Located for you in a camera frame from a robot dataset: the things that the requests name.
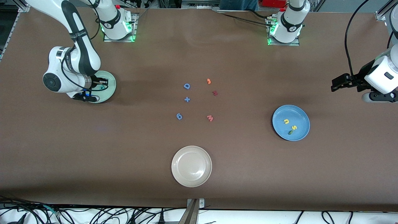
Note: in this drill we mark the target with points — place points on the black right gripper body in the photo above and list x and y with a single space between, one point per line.
96 82

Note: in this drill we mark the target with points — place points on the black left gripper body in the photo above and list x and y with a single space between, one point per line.
359 76

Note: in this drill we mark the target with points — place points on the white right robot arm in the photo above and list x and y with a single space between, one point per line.
51 81

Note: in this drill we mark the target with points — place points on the green plate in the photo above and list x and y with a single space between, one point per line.
111 92

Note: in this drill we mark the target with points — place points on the blue plate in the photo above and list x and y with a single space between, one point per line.
298 115

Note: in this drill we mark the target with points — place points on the brown table cover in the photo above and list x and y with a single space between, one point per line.
93 155

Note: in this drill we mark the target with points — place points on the blue foam number 6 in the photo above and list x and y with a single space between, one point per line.
179 116

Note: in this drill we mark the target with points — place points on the blue foam letter D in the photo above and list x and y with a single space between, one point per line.
186 86

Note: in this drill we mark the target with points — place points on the red box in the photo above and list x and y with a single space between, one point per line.
273 3

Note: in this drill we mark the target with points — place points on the pink foam letter w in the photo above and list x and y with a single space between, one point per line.
210 118

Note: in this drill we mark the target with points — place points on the beige plate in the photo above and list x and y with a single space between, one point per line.
191 166

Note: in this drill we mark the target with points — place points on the metal equipment box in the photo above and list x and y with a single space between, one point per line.
199 3

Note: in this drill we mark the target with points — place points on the person in blue jeans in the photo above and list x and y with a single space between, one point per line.
238 3

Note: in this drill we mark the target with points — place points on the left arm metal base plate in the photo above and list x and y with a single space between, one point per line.
297 42

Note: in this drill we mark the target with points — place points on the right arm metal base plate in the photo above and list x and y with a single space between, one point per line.
135 28

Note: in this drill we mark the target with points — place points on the aluminium frame profile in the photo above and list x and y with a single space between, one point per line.
380 15
21 7

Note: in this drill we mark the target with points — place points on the metal table bracket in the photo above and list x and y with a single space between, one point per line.
194 211

